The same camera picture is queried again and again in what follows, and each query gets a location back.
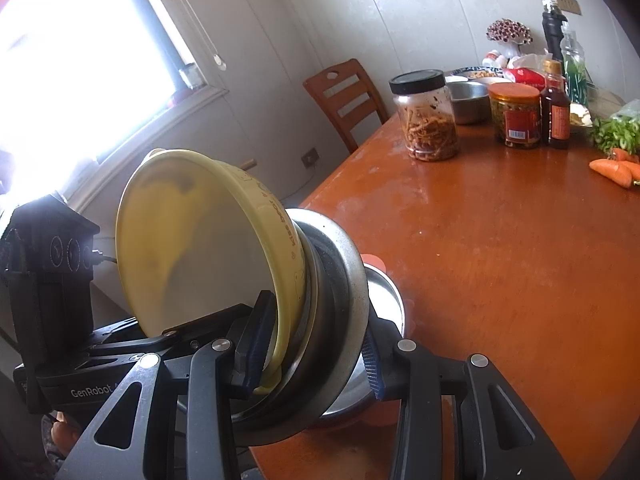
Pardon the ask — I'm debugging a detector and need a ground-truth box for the window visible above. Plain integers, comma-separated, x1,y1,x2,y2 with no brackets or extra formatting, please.
0,0,228,181

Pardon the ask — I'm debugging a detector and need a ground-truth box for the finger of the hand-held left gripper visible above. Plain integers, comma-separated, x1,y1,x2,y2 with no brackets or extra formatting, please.
85,304,256,361
92,316,146,343

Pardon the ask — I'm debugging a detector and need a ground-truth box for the dark soy sauce bottle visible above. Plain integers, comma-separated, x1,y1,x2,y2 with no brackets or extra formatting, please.
540,59,572,150

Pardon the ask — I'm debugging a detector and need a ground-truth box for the stainless steel bowl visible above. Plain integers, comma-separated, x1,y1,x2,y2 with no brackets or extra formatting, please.
260,220,321,411
250,222,353,433

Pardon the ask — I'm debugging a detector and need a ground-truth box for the yellow enamel bowl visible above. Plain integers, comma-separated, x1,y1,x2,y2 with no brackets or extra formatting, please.
115,147,307,396

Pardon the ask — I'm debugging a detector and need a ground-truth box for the black-lid pickle jar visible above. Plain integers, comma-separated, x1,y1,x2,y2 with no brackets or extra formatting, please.
389,69,461,162

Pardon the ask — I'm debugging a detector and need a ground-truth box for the artificial flower bouquet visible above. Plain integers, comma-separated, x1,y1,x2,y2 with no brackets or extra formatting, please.
486,18,533,58

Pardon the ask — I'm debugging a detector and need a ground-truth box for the window latch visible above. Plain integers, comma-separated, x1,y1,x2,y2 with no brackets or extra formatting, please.
179,64,203,90

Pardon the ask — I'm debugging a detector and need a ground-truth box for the red tissue pack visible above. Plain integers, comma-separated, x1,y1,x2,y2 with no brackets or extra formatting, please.
502,55,548,86

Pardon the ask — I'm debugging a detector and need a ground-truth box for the leafy green celery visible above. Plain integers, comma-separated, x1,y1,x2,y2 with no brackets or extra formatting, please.
592,115,640,156

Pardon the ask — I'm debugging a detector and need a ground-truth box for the orange plastic plate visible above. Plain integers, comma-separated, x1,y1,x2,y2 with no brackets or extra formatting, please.
310,255,412,428

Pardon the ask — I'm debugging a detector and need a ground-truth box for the brown slatted wooden chair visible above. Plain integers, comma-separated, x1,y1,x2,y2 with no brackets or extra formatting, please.
302,58,390,155

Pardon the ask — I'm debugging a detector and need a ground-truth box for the blue patterned bowl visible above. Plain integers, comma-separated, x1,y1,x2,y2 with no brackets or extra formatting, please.
452,66,507,81

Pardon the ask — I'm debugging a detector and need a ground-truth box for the stainless steel plate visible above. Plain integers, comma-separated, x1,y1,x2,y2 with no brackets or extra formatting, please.
320,262,406,418

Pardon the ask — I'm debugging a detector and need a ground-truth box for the large stainless steel basin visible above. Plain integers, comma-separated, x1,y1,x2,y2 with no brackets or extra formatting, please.
232,207,372,448

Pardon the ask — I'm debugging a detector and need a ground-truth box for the large carrot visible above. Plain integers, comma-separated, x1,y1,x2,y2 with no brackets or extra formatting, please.
589,157,635,189

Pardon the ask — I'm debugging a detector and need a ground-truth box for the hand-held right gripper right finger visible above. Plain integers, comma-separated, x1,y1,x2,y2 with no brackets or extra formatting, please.
361,320,576,480

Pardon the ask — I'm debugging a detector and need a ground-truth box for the pale food packet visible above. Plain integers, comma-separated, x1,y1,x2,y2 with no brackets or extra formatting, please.
570,102,595,128

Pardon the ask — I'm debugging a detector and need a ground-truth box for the clear plastic bottle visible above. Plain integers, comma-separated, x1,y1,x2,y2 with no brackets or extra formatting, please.
560,22,591,103

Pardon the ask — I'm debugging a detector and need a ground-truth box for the red-lid pickle jar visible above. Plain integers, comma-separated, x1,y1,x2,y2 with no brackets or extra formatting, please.
487,82,543,150

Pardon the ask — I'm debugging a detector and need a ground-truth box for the black thermos bottle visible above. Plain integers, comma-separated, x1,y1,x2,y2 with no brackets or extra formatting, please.
541,1,568,63

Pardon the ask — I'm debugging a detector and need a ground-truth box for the small steel pot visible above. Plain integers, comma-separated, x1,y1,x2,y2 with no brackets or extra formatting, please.
445,76,493,125

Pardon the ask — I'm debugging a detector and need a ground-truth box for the person's left hand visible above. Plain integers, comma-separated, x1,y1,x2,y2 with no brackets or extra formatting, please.
50,410,83,458

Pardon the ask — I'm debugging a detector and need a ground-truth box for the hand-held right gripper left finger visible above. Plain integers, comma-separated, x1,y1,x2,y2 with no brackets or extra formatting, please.
55,290,278,480

